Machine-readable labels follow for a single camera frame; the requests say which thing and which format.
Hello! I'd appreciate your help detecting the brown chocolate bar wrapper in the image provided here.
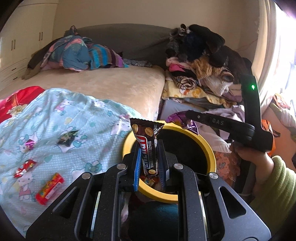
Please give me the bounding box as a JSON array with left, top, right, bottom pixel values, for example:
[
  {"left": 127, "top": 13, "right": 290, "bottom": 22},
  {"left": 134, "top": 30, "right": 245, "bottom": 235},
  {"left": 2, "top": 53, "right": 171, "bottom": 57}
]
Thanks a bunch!
[{"left": 130, "top": 118, "right": 164, "bottom": 179}]

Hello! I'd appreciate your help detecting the red candy tube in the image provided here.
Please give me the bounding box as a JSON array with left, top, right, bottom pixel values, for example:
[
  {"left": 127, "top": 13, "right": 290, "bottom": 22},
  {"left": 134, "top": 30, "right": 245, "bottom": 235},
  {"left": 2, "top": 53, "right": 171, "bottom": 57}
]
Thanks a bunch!
[{"left": 35, "top": 173, "right": 64, "bottom": 205}]

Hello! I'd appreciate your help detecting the green right sleeve forearm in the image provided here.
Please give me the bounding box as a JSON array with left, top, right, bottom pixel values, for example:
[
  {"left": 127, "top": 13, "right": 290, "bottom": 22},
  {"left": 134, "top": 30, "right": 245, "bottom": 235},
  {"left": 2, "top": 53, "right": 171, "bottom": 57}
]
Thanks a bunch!
[{"left": 250, "top": 156, "right": 295, "bottom": 235}]

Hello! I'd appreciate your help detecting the yellow-rimmed black trash bin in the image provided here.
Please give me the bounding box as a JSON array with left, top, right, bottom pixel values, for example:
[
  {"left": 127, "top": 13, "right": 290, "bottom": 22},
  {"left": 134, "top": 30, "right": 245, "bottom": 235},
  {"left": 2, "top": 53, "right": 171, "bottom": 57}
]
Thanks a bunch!
[{"left": 122, "top": 120, "right": 216, "bottom": 203}]

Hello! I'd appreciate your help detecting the right hand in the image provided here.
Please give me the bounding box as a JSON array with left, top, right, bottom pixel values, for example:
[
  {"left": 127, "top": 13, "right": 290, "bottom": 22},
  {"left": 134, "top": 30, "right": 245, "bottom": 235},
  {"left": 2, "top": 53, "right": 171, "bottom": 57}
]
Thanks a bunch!
[{"left": 230, "top": 142, "right": 274, "bottom": 196}]

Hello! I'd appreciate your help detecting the green black snack wrapper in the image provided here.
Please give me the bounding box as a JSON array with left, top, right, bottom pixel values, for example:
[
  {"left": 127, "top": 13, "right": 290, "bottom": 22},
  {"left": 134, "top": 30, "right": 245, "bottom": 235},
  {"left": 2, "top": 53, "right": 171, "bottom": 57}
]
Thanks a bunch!
[{"left": 57, "top": 131, "right": 78, "bottom": 147}]

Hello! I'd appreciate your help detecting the beige bed mattress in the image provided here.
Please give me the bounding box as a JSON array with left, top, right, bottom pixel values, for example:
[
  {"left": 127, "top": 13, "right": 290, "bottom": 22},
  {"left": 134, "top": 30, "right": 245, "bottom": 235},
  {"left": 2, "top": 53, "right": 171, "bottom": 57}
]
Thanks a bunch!
[{"left": 1, "top": 66, "right": 165, "bottom": 120}]

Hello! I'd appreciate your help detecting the pile of clothes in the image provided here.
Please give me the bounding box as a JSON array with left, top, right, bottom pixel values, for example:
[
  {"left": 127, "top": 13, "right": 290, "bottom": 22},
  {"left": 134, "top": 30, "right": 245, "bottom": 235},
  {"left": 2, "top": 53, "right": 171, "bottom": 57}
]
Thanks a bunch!
[{"left": 160, "top": 23, "right": 255, "bottom": 176}]

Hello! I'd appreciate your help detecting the light blue cartoon blanket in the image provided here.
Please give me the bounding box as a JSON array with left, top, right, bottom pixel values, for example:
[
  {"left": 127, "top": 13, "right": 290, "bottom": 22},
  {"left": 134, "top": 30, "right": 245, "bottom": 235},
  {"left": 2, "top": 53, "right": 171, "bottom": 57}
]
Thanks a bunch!
[{"left": 1, "top": 88, "right": 140, "bottom": 237}]

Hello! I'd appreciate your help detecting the small red candy wrapper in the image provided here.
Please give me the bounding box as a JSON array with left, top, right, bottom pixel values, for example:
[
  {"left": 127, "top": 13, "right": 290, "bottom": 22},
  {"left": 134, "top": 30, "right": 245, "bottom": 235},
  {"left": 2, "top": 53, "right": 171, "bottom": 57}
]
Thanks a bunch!
[{"left": 14, "top": 159, "right": 37, "bottom": 178}]

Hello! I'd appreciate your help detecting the small purple foil wrapper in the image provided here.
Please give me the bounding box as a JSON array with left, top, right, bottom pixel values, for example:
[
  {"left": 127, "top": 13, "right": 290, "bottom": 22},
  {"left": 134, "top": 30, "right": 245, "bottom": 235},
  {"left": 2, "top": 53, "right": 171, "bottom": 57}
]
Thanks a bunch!
[{"left": 25, "top": 139, "right": 36, "bottom": 150}]

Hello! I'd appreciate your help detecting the grey upholstered headboard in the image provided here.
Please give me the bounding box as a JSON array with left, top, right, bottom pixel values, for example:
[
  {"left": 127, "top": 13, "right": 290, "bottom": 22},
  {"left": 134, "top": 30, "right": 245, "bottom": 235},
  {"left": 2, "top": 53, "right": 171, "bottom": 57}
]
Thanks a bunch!
[{"left": 78, "top": 24, "right": 171, "bottom": 69}]

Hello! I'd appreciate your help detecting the colourful folded quilt pile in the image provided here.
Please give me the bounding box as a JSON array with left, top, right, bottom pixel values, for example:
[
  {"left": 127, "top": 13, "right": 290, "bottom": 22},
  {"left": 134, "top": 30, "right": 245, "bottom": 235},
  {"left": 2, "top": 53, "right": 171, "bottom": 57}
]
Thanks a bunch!
[{"left": 22, "top": 26, "right": 128, "bottom": 80}]

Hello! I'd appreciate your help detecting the red floral blanket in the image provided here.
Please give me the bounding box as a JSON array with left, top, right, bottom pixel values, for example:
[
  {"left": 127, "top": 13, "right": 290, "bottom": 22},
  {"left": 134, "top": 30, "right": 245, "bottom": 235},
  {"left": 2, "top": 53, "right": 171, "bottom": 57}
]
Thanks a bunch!
[{"left": 0, "top": 86, "right": 45, "bottom": 123}]

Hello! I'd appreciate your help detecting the cream wardrobe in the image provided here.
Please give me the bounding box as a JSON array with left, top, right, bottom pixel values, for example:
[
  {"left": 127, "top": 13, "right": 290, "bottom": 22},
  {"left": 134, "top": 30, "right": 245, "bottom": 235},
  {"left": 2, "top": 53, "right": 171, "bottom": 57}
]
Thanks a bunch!
[{"left": 1, "top": 1, "right": 59, "bottom": 90}]

